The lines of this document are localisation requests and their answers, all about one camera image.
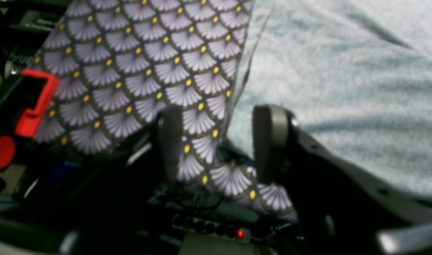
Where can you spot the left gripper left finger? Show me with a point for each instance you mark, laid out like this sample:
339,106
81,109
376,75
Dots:
107,206

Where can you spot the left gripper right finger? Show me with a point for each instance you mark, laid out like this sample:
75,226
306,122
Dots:
342,209

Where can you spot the light grey T-shirt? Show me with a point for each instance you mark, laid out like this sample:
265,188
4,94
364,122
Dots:
356,73

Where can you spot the black power strip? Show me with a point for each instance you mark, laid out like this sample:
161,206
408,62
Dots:
213,226

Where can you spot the purple fan-pattern tablecloth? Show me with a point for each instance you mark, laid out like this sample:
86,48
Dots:
121,62

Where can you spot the red right edge clamp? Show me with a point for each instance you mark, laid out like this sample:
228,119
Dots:
31,117

